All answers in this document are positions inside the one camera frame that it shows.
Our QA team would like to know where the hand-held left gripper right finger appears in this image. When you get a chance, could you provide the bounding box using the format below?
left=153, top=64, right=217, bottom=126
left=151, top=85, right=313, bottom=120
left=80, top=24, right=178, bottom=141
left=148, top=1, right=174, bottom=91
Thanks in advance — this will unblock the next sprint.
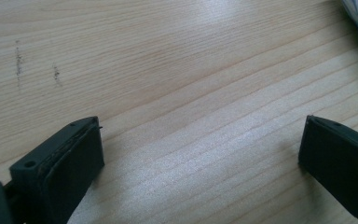
left=297, top=115, right=358, bottom=224

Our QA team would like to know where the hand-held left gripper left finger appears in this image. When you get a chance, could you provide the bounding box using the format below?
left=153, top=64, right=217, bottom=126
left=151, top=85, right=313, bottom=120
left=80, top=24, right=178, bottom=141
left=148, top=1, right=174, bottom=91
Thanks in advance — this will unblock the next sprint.
left=8, top=116, right=105, bottom=224

